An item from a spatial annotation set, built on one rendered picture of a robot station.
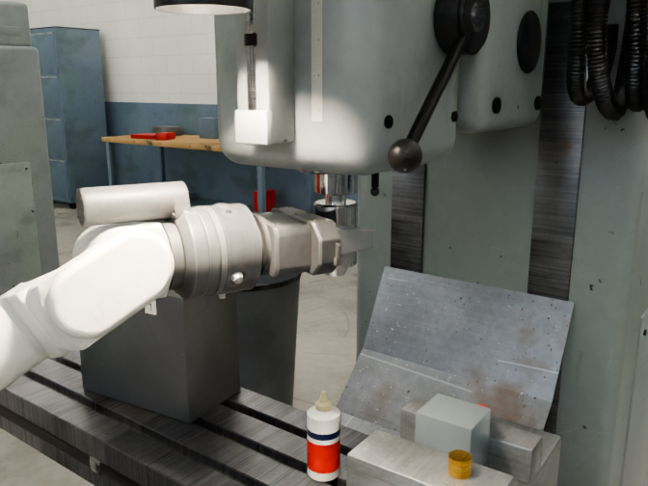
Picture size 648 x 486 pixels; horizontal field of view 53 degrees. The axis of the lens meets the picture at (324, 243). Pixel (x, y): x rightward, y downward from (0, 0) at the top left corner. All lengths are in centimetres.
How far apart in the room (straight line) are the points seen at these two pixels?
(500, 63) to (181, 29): 659
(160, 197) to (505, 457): 43
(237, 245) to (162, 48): 692
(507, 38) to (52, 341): 55
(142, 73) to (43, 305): 725
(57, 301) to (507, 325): 68
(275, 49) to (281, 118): 6
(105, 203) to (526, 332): 65
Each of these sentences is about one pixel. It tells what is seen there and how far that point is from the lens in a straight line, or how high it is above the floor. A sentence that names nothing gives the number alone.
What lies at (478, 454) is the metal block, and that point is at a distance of 70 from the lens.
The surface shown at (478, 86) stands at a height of 139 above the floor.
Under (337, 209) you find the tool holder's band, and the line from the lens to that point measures 68.
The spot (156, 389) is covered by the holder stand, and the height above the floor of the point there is 97.
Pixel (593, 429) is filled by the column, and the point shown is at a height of 90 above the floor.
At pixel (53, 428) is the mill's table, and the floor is 90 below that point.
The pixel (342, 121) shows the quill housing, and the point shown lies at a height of 136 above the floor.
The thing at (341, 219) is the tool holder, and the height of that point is 125.
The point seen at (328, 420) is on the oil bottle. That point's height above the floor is 101.
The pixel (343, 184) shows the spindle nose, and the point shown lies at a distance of 68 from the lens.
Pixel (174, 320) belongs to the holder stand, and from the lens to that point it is 91.
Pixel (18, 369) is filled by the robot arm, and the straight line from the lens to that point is 60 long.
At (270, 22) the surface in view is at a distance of 59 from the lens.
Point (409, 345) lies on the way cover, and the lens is 108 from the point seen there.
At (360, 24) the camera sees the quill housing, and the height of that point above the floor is 144.
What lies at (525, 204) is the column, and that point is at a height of 122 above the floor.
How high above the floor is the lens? 139
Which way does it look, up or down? 14 degrees down
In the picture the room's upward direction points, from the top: straight up
